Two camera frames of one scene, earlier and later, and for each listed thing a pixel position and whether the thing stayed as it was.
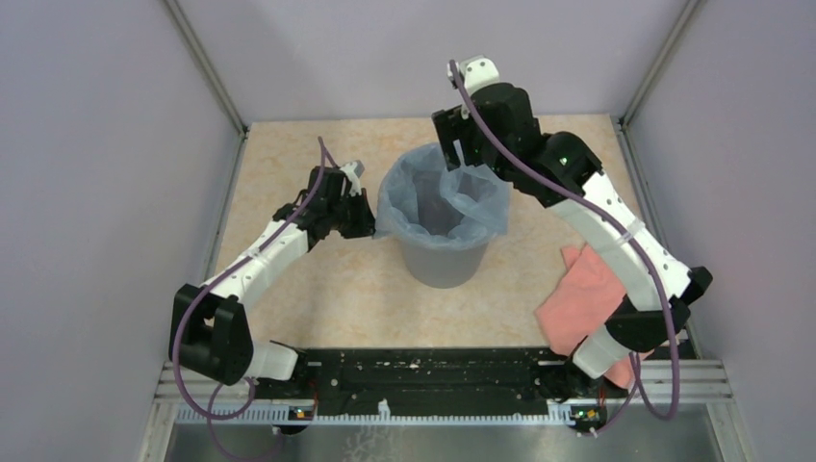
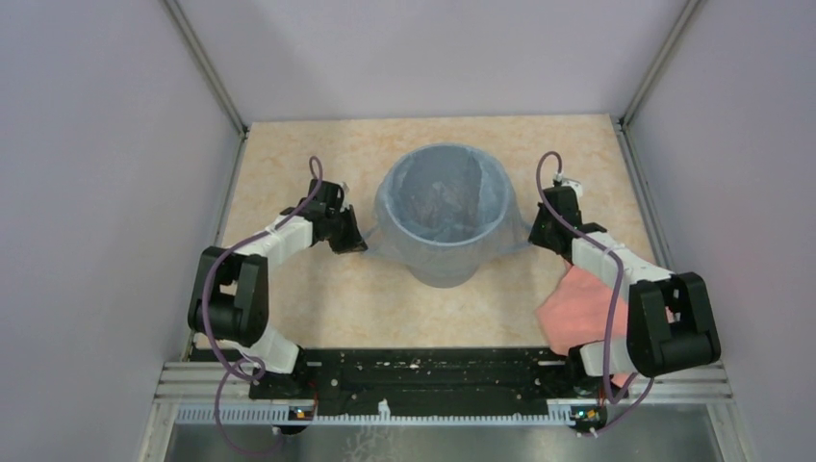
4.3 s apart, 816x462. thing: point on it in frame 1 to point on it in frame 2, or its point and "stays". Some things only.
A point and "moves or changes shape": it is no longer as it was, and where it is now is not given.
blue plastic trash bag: x=424 y=205 moves or changes shape
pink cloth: x=579 y=306 stays
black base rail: x=429 y=381 stays
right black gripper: x=452 y=125 to x=536 y=236
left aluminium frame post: x=214 y=75 stays
